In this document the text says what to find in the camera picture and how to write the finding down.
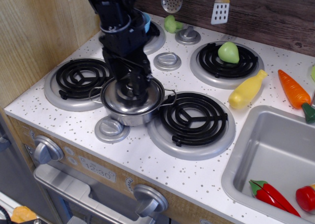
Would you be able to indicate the small steel pot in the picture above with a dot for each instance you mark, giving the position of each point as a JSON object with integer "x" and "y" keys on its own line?
{"x": 124, "y": 88}

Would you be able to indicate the front right black burner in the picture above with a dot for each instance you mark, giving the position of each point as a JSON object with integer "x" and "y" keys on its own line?
{"x": 192, "y": 126}

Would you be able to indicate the red toy tomato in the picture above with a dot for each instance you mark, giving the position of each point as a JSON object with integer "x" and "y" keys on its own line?
{"x": 305, "y": 197}

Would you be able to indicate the left silver oven knob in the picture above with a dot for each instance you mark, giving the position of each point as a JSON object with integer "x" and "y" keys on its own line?
{"x": 46, "y": 150}

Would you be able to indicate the silver oven knob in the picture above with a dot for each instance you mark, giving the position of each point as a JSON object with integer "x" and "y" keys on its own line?
{"x": 149, "y": 201}
{"x": 46, "y": 150}

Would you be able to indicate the green toy pear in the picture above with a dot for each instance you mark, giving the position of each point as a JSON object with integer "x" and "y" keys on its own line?
{"x": 229, "y": 53}

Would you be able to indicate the hanging round metal skimmer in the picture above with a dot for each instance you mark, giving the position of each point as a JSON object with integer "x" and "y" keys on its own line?
{"x": 171, "y": 6}

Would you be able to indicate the silver stovetop knob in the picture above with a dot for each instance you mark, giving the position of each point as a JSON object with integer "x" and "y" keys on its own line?
{"x": 167, "y": 61}
{"x": 188, "y": 36}
{"x": 108, "y": 130}

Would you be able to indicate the yellow toy squash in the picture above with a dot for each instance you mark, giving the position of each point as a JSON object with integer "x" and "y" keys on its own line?
{"x": 246, "y": 91}

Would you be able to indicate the green toy broccoli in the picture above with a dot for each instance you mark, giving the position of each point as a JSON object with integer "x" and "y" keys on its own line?
{"x": 171, "y": 25}

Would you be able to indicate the hanging metal slotted spatula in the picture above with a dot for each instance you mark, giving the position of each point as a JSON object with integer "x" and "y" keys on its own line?
{"x": 220, "y": 12}

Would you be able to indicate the silver oven door handle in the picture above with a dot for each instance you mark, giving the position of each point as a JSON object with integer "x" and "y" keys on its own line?
{"x": 77, "y": 193}

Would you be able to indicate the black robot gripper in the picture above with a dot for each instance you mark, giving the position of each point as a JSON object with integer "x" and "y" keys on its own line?
{"x": 123, "y": 51}

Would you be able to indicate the back silver stovetop knob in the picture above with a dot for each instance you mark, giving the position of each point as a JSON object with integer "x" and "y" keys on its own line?
{"x": 188, "y": 36}

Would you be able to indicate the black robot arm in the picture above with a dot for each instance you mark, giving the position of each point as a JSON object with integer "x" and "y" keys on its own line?
{"x": 113, "y": 13}

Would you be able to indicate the light green toy at edge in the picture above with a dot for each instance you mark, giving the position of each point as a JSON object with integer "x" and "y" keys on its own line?
{"x": 312, "y": 74}

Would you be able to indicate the red toy chili pepper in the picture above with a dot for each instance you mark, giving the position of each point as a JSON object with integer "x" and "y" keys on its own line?
{"x": 265, "y": 192}

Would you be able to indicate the steel pot lid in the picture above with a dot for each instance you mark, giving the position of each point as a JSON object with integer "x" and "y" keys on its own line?
{"x": 132, "y": 105}

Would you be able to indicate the middle silver stovetop knob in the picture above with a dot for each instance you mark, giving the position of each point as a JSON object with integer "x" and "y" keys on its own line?
{"x": 167, "y": 61}

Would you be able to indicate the orange toy carrot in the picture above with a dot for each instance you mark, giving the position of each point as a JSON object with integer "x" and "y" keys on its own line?
{"x": 297, "y": 96}

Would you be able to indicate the orange toy on floor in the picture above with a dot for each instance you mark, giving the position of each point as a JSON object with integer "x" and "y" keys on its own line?
{"x": 23, "y": 214}

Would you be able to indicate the front silver stovetop knob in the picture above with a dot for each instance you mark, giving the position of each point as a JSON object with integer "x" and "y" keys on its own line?
{"x": 108, "y": 130}

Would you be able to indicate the right silver oven knob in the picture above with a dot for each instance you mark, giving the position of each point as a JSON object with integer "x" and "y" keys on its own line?
{"x": 149, "y": 201}

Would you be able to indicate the back left black burner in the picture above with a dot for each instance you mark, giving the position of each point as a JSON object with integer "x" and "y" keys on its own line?
{"x": 156, "y": 39}

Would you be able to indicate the front left black burner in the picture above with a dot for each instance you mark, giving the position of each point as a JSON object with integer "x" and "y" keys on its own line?
{"x": 76, "y": 84}

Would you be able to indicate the silver toy sink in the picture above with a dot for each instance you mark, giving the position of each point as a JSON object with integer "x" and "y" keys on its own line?
{"x": 277, "y": 147}

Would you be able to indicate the blue plastic bowl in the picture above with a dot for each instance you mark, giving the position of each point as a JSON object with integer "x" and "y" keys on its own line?
{"x": 147, "y": 21}

